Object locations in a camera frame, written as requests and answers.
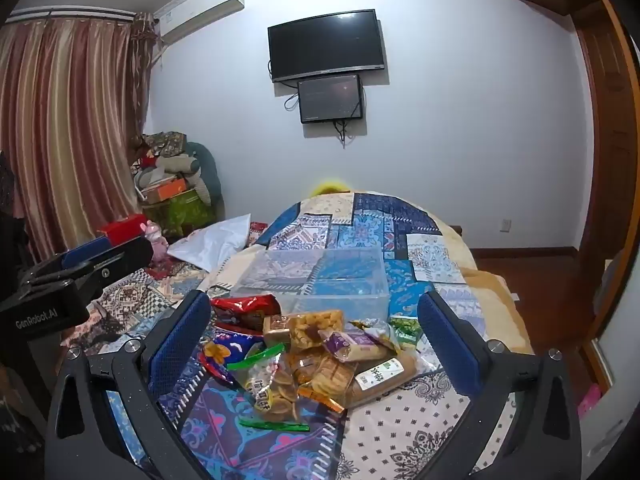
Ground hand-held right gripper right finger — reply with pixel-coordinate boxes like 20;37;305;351
417;290;583;480

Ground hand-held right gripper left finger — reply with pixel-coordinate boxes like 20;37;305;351
44;289;213;480

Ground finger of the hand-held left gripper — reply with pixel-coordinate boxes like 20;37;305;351
21;236;155;307
56;235;114;269

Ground round biscuit pack white label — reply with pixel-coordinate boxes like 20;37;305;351
345;352;426;409

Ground clear plastic container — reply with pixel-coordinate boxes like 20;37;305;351
230;246;392;324

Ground red box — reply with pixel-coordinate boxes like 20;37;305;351
97;214;149;247

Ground pink plush toy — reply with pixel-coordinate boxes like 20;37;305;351
142;220;171;264

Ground green snack packet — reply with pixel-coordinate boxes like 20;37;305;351
387;314;424;352

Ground blue snack bag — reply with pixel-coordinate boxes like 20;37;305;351
200;332;266;386

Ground beige fleece blanket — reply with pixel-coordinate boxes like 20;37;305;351
460;267;537;357

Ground red snack packet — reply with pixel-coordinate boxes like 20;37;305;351
210;294;282;334

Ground orange cardboard box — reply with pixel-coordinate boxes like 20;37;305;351
142;177;190;204

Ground purple label snack packet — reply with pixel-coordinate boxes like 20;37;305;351
320;327;401;364

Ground white pillow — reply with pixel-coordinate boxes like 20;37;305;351
167;213;251;272

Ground brown snack packet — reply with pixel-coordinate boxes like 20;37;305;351
262;314;294;352

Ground green-ended clear cookie bag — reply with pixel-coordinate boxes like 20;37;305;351
227;344;311;432

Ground pile of folded clothes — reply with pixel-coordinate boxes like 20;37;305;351
131;131;201;196

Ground teal cushion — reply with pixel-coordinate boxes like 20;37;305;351
187;142;224;211

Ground striped pink curtain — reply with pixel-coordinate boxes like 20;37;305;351
0;10;161;263

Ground pink plastic item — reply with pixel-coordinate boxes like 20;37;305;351
577;384;602;419

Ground yellow plush item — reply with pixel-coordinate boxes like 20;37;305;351
309;178;353;197

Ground white air conditioner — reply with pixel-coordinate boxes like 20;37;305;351
152;0;247;46

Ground black monitor cables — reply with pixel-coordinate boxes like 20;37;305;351
285;91;366;149

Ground white curtain rail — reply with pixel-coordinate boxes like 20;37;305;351
4;4;137;25

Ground small black wall monitor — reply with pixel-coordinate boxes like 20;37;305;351
297;74;364;125

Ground large black wall television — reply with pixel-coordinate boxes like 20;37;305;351
267;9;388;83

